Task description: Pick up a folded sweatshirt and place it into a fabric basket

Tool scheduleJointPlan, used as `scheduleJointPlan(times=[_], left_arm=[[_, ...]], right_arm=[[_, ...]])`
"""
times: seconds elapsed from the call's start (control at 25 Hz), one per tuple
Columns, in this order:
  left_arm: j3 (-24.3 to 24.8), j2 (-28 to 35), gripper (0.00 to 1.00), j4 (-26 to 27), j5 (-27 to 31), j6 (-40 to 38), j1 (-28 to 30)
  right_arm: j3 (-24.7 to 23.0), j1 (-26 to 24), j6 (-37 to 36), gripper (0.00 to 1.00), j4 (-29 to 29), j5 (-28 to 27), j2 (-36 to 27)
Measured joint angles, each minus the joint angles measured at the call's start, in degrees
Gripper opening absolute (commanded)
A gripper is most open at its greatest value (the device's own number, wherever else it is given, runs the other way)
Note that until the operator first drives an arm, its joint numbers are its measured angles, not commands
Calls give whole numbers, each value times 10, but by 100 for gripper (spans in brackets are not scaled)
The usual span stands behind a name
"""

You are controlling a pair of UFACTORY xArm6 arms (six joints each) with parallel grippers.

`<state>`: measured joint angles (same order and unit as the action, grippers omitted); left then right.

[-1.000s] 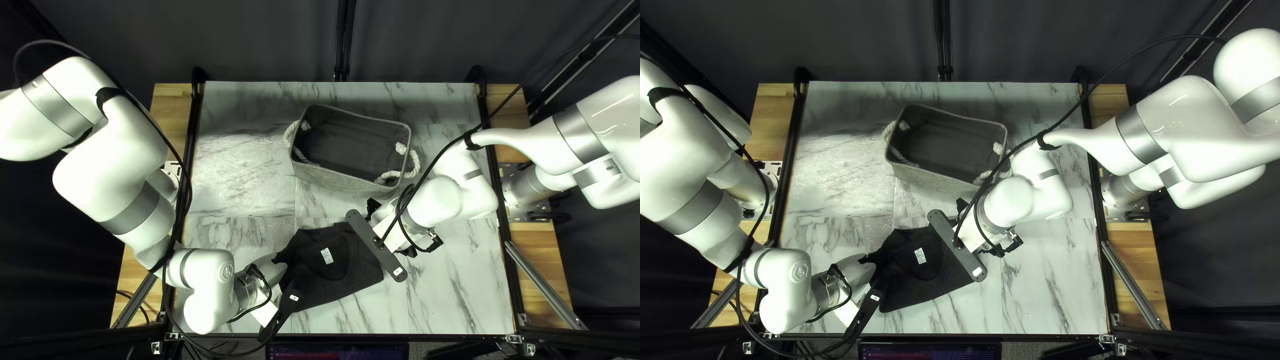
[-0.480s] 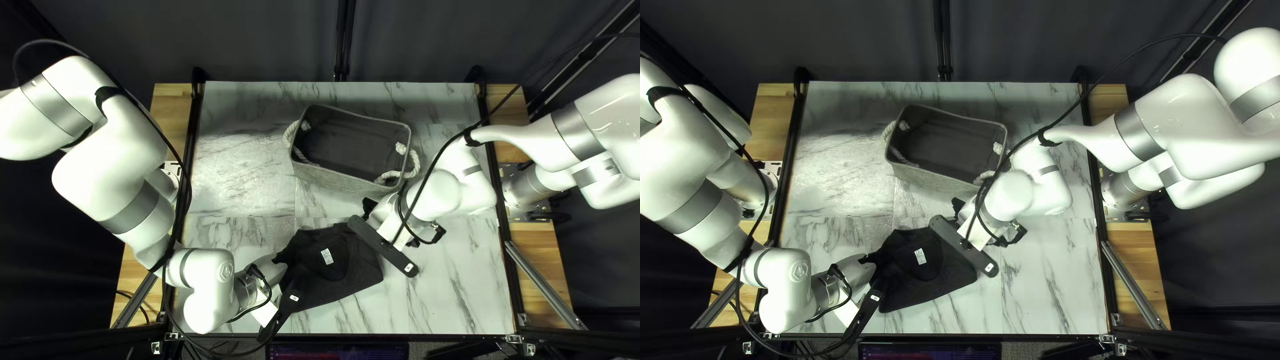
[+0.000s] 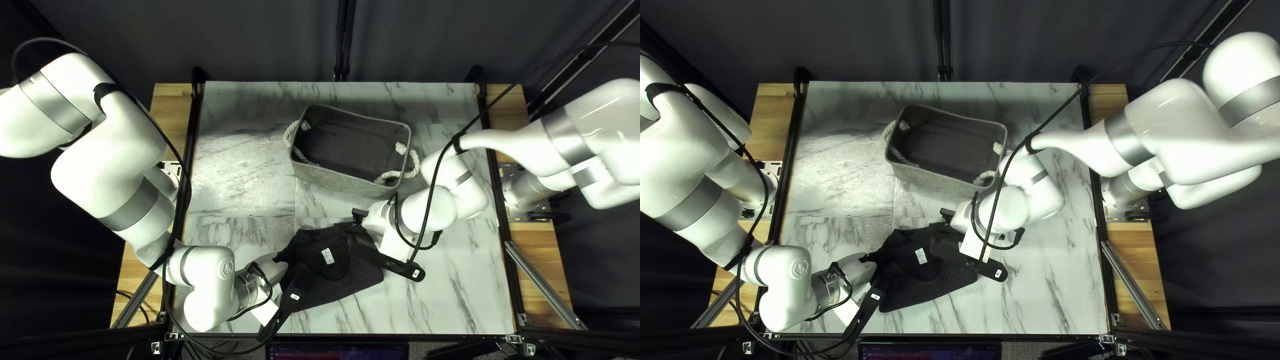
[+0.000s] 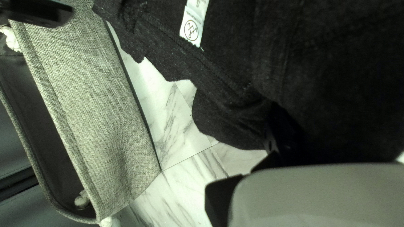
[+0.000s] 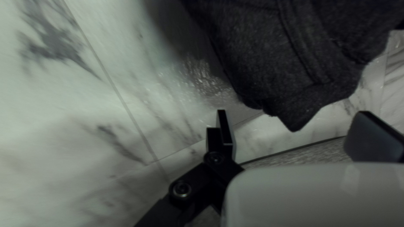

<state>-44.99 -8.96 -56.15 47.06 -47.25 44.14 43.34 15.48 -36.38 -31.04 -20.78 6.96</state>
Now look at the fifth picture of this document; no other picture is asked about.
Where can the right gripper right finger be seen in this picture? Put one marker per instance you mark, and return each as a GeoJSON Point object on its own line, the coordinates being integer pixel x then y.
{"type": "Point", "coordinates": [375, 142]}

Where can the black sweatshirt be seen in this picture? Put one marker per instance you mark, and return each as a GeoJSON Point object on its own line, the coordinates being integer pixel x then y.
{"type": "Point", "coordinates": [284, 56]}

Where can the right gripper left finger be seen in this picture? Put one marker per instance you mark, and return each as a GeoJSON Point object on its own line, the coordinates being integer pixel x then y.
{"type": "Point", "coordinates": [221, 148]}

